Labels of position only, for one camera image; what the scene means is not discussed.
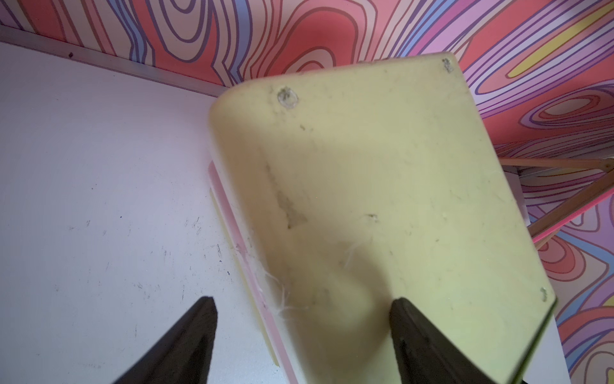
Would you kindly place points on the yellow green drawer cabinet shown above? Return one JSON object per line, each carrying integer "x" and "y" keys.
{"x": 346, "y": 188}

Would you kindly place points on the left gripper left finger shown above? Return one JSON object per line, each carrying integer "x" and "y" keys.
{"x": 183, "y": 354}

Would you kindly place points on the wooden easel stand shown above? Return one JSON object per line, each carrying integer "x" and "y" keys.
{"x": 539, "y": 185}

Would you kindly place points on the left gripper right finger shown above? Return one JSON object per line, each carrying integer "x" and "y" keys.
{"x": 424, "y": 354}

